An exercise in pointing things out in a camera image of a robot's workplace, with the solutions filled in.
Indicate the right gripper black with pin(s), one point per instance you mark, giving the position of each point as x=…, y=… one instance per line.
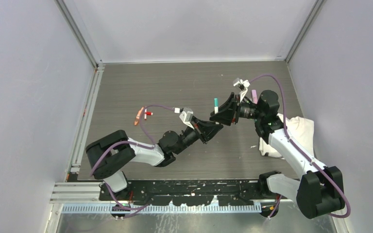
x=229, y=112

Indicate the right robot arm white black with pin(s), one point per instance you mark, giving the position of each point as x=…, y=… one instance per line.
x=319, y=189

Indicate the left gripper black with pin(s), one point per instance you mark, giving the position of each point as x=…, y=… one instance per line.
x=205, y=129

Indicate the aluminium frame rail left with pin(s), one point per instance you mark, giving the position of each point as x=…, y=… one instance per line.
x=85, y=121

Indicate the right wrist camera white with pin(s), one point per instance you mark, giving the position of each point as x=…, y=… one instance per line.
x=242, y=85

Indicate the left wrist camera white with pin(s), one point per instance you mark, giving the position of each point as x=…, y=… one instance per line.
x=185, y=115

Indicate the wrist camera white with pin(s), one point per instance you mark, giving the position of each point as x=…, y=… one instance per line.
x=185, y=115
x=242, y=85

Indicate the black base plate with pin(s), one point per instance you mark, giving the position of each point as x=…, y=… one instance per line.
x=230, y=192

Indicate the pink highlighter pen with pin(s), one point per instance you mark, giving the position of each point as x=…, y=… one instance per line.
x=254, y=96

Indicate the orange highlighter pen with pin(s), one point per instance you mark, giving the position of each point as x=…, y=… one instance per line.
x=138, y=116

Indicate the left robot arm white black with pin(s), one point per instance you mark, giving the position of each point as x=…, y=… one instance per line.
x=108, y=155

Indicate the slotted cable duct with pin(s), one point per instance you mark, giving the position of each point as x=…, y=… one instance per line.
x=110, y=208

